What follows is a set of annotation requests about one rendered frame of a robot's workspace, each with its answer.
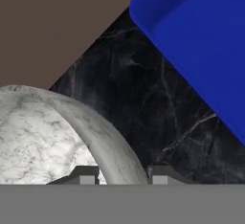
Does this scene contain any white marble bowl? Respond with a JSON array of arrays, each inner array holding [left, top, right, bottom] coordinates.
[[0, 84, 149, 186]]

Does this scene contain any blue tray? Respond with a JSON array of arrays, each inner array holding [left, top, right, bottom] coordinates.
[[128, 0, 245, 146]]

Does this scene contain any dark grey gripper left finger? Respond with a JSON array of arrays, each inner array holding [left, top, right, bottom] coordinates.
[[46, 166, 100, 186]]

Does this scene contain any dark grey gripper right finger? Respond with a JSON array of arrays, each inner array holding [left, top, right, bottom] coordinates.
[[146, 165, 201, 186]]

